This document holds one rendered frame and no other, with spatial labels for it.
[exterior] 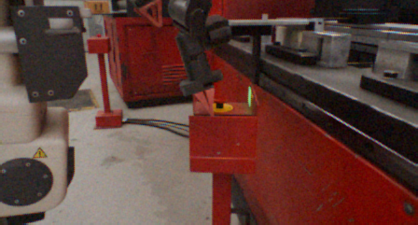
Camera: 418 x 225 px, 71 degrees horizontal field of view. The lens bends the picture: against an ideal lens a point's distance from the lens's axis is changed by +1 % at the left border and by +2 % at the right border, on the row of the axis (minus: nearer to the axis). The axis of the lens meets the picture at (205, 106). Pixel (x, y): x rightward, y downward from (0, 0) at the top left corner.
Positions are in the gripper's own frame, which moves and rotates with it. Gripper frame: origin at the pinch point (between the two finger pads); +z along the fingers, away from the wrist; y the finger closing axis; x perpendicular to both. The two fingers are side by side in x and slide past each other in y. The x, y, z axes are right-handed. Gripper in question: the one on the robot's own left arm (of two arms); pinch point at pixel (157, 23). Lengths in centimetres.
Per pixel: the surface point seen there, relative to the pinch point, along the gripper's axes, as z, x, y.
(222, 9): 25, -57, 81
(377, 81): 23, -24, -52
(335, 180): 40, -8, -51
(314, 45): 26.3, -37.3, -19.4
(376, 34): 36, -62, -20
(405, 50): 20, -32, -52
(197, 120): 17.7, 9.2, -33.2
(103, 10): -1, -3, 209
